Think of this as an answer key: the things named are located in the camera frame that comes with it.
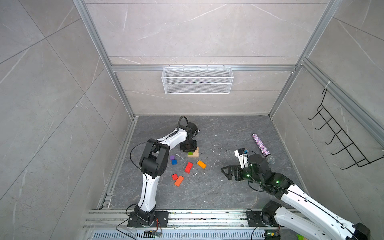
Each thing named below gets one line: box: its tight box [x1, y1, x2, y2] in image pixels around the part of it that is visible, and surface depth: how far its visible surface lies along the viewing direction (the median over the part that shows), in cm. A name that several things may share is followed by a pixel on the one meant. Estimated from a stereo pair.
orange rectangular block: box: [174, 175, 184, 187], surface depth 87 cm
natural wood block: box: [187, 146, 199, 158], surface depth 98 cm
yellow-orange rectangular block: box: [197, 160, 207, 169], surface depth 94 cm
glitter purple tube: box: [251, 133, 276, 165], surface depth 98 cm
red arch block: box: [184, 162, 194, 174], surface depth 92 cm
